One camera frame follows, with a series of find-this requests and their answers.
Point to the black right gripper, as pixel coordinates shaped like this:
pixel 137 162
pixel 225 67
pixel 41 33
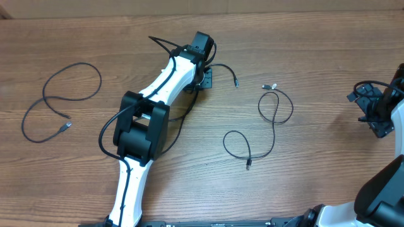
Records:
pixel 377 127

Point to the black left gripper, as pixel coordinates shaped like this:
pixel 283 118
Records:
pixel 207 82

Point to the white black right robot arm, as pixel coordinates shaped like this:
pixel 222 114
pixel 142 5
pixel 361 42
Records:
pixel 380 200

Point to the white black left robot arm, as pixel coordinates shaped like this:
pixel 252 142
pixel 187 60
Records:
pixel 142 125

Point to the brown cardboard backdrop panel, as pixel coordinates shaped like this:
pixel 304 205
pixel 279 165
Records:
pixel 33 9

